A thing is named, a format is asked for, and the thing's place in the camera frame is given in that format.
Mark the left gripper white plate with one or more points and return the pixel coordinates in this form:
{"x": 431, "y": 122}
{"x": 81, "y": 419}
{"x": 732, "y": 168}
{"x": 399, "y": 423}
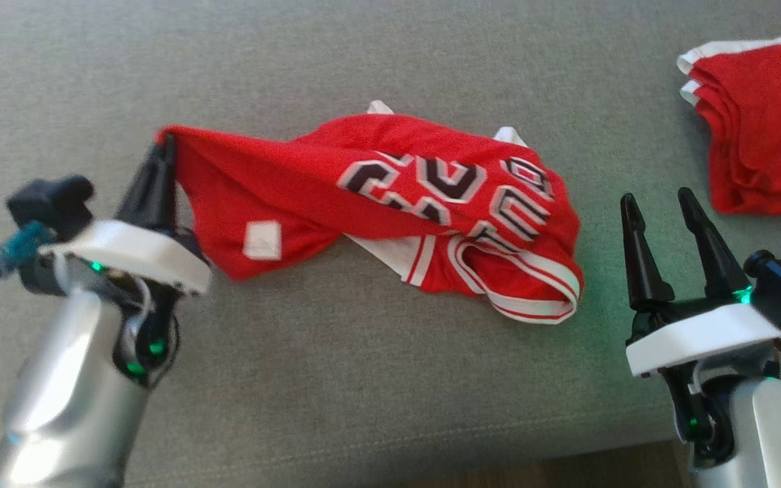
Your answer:
{"x": 139, "y": 254}

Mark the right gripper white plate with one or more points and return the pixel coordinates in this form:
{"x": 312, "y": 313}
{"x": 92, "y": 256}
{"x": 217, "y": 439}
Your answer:
{"x": 702, "y": 335}

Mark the red basketball jersey white trim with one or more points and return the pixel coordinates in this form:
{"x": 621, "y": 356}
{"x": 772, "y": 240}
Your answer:
{"x": 282, "y": 183}

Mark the red shorts white side stripe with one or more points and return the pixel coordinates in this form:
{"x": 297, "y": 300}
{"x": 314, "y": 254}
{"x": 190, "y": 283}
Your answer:
{"x": 770, "y": 129}

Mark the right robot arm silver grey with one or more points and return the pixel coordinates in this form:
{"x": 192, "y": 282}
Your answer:
{"x": 763, "y": 434}

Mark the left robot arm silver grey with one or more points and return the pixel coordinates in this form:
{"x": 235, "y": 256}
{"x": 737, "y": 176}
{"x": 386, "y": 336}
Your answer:
{"x": 72, "y": 393}

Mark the grey sofa seat cushion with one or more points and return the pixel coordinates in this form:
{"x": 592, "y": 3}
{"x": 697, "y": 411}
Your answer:
{"x": 363, "y": 379}

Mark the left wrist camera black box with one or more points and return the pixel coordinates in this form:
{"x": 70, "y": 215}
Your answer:
{"x": 51, "y": 200}

